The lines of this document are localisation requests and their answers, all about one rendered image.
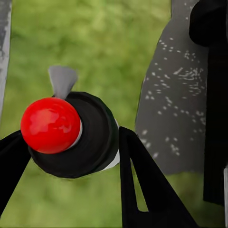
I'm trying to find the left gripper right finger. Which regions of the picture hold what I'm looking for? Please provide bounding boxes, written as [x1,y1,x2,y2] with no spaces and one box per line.
[119,127,199,228]

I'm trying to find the insectifuge atomizer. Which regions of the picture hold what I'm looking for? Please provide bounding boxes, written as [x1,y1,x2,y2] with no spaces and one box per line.
[20,65,120,178]

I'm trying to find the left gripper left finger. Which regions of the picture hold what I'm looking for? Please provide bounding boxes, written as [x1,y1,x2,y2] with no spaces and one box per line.
[0,130,32,216]

